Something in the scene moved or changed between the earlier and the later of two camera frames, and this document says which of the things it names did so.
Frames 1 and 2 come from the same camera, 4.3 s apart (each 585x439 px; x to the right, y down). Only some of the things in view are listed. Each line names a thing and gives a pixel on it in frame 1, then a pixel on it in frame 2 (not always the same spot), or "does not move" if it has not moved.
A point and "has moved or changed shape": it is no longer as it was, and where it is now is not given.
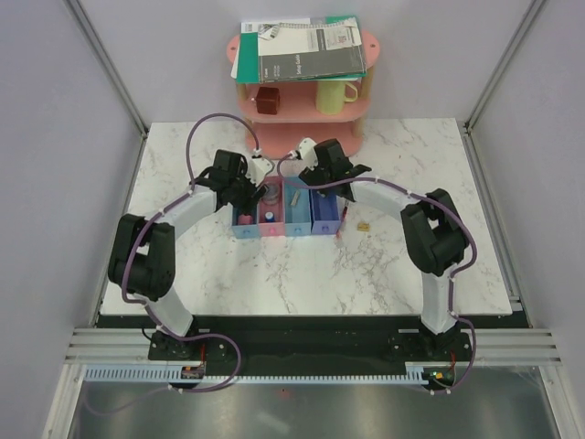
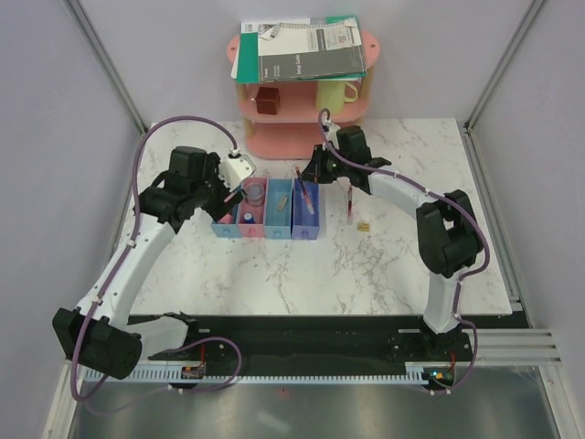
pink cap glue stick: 244,219 → 226,219
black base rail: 218,339 does not move
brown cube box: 268,100 does not move
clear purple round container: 271,197 has moved or changed shape
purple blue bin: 324,216 → 305,225
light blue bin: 245,231 → 228,230
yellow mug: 331,96 does not move
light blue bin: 296,208 → 279,205
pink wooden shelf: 298,118 does not move
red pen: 338,230 → 349,205
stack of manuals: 326,48 does not move
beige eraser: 295,197 → 282,203
